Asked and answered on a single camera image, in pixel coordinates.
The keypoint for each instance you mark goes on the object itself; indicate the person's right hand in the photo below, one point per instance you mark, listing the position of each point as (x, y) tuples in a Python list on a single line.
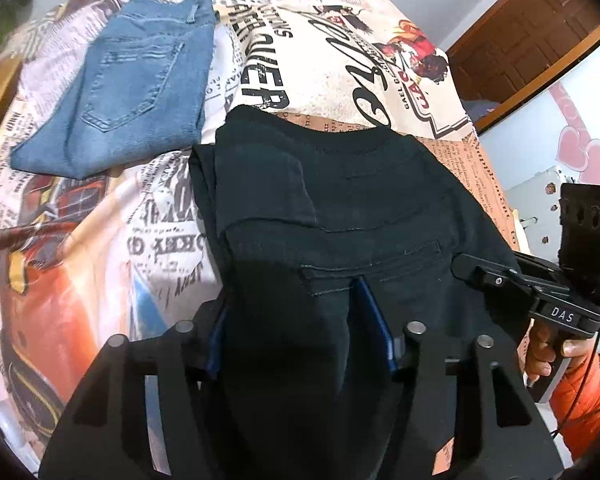
[(540, 350)]

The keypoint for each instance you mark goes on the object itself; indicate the pink heart wall decor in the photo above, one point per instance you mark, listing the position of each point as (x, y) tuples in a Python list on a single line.
[(580, 145)]

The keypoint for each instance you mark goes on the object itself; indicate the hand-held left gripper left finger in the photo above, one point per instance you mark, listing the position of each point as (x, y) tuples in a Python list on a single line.
[(215, 345)]

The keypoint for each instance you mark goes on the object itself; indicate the blue jeans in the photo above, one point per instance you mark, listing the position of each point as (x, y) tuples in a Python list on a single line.
[(125, 85)]

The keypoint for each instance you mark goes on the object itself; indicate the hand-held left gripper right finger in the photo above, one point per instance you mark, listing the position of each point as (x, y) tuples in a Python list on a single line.
[(375, 325)]

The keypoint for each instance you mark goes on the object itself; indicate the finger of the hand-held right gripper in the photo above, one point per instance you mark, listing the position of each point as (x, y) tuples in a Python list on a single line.
[(490, 272)]

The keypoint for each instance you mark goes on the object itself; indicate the brown wooden door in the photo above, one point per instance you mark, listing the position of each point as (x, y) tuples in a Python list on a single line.
[(525, 35)]

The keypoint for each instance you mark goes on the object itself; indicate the black pants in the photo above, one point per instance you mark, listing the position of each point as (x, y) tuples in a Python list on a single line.
[(355, 200)]

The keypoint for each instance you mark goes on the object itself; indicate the newspaper printed blanket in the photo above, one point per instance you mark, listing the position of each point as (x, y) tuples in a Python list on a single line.
[(105, 240)]

